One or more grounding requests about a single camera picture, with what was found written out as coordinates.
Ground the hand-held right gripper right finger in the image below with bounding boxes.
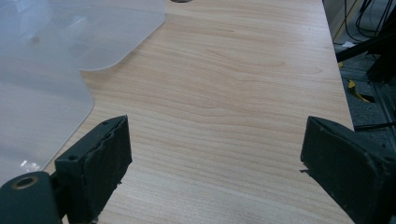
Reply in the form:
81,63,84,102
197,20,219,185
300,116,396,224

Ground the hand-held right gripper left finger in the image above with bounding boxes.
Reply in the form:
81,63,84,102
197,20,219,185
54,115,134,224

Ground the translucent white plastic sheet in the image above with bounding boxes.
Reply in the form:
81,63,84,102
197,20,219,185
0,0,166,72
0,46,95,187

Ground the black cable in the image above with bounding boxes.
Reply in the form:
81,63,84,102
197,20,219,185
343,0,395,43
354,121,396,132

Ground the yellow black strap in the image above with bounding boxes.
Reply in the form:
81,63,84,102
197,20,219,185
346,78,376,104

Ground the black metal stand frame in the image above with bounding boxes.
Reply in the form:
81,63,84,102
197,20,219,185
335,12,396,83

